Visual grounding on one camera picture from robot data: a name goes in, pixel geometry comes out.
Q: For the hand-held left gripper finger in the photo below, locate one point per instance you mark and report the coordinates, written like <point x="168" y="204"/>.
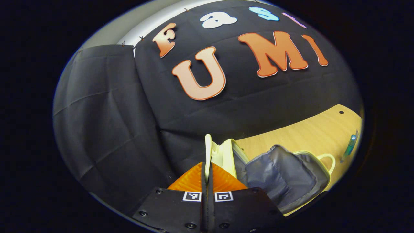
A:
<point x="211" y="207"/>
<point x="204" y="207"/>

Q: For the pale yellow suitcase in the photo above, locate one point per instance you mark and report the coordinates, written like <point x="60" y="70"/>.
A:
<point x="284" y="178"/>

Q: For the black backdrop cloth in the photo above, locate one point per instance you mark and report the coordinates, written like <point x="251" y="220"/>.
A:
<point x="129" y="113"/>

